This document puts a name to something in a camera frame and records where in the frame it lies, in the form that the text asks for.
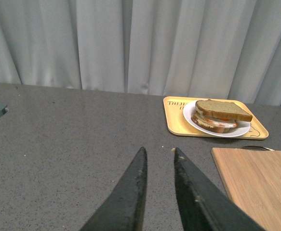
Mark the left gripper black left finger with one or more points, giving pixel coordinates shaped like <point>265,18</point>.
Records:
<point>124,209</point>

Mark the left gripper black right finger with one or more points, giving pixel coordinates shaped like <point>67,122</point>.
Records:
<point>202,206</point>

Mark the white round plate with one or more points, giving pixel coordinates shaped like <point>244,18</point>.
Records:
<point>241,129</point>

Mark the bread slice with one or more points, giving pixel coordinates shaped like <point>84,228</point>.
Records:
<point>198,119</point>
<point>222,110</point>

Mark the bamboo cutting board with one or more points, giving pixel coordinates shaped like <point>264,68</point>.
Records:
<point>252,180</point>

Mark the fried egg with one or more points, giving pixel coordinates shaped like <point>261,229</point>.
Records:
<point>218,122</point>

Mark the yellow bear tray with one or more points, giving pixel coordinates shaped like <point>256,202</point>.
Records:
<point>177,125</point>

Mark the grey curtain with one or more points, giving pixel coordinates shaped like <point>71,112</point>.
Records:
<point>225,49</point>

